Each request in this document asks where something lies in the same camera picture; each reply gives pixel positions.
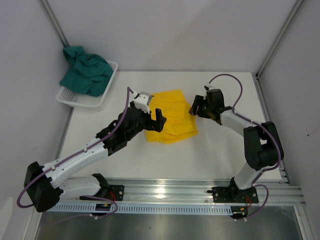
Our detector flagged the green shorts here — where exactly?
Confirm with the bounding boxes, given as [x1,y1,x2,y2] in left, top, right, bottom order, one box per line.
[59,46,114,97]

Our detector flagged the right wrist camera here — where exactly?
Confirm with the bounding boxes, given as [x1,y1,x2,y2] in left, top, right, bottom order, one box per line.
[204,84,215,91]

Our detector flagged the white slotted cable duct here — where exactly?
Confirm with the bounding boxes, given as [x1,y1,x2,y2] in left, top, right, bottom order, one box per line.
[49,202,232,216]

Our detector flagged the yellow shorts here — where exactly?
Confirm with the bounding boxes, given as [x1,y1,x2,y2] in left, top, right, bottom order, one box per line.
[145,89,198,144]

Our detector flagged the right corner aluminium post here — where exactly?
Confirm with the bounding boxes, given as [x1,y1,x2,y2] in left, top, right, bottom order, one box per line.
[256,0,307,78]

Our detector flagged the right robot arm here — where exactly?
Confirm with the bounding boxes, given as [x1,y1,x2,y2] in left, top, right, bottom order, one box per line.
[189,89,284,203]

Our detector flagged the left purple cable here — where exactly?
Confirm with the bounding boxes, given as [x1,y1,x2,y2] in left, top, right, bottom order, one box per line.
[16,86,137,221]

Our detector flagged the left corner aluminium post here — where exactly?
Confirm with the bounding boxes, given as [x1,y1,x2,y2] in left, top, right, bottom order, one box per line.
[38,0,70,48]

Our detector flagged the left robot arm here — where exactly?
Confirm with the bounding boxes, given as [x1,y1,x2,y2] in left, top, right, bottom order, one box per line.
[24,106,167,213]

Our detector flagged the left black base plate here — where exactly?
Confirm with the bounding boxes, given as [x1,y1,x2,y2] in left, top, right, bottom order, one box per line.
[91,183,125,202]

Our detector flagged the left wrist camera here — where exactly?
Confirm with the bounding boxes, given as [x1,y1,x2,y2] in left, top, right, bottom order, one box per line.
[131,91,153,114]

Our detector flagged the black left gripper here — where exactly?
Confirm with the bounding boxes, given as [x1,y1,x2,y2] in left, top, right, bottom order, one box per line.
[125,106,166,141]

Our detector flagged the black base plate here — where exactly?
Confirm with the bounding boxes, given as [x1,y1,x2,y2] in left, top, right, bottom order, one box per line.
[91,183,125,202]
[206,186,259,204]

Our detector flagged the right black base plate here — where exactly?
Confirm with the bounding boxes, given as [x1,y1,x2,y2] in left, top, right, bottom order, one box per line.
[206,186,259,204]

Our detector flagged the aluminium rail frame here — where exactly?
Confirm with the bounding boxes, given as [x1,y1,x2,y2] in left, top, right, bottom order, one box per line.
[33,178,307,206]

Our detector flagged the white plastic basket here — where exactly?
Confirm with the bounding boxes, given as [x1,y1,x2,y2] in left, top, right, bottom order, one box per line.
[55,60,119,109]

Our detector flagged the corner aluminium post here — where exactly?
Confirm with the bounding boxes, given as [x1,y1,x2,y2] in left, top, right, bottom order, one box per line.
[256,0,307,78]
[38,0,70,48]

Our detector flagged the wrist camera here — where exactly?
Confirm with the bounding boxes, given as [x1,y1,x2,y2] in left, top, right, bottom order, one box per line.
[204,84,215,91]
[131,91,153,114]

